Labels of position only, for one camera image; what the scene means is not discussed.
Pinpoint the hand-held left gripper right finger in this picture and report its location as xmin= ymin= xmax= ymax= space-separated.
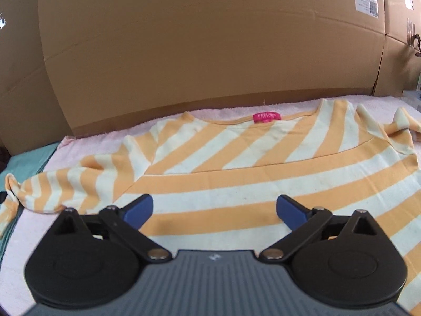
xmin=259 ymin=194 xmax=379 ymax=264

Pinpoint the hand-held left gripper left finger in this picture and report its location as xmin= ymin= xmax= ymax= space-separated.
xmin=54 ymin=194 xmax=172 ymax=264

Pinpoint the orange white striped shirt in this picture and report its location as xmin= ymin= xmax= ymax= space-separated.
xmin=0 ymin=99 xmax=421 ymax=314

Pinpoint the pink towel blanket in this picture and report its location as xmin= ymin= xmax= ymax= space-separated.
xmin=0 ymin=93 xmax=421 ymax=270

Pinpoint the teal blanket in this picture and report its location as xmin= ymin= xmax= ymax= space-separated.
xmin=0 ymin=143 xmax=61 ymax=260

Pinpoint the large cardboard box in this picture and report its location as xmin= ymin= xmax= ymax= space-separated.
xmin=38 ymin=0 xmax=386 ymax=139

